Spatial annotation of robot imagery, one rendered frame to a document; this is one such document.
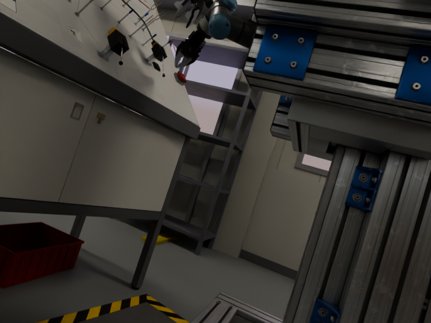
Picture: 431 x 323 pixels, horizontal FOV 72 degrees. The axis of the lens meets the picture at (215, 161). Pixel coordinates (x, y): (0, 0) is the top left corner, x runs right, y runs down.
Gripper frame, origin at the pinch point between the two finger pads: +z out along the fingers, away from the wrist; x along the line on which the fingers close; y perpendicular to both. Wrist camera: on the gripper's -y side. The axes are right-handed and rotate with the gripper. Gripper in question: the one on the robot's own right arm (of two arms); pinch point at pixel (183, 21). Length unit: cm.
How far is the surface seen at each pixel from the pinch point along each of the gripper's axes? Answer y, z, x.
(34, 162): -23, 65, 45
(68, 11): 5.4, 22.8, 40.6
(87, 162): -24, 62, 27
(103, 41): 0.7, 25.0, 27.5
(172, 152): -23, 51, -17
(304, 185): -56, 38, -181
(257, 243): -58, 107, -172
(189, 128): -21.5, 37.3, -18.8
